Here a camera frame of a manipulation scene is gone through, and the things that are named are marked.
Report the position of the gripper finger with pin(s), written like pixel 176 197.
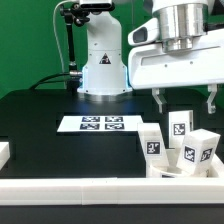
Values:
pixel 158 95
pixel 212 89

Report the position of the white left fence bar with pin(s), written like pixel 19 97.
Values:
pixel 4 153

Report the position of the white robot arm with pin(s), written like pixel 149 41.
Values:
pixel 174 48

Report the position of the white front fence bar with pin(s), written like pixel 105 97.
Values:
pixel 113 191

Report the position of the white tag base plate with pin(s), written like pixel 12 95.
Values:
pixel 111 123

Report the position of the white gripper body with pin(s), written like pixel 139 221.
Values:
pixel 150 67

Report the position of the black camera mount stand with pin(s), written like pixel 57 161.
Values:
pixel 74 15

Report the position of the white round stool seat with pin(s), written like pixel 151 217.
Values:
pixel 171 171

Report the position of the white right fence bar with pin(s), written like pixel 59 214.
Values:
pixel 217 168

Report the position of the white fence bar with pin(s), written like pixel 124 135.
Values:
pixel 113 191
pixel 4 153
pixel 217 168

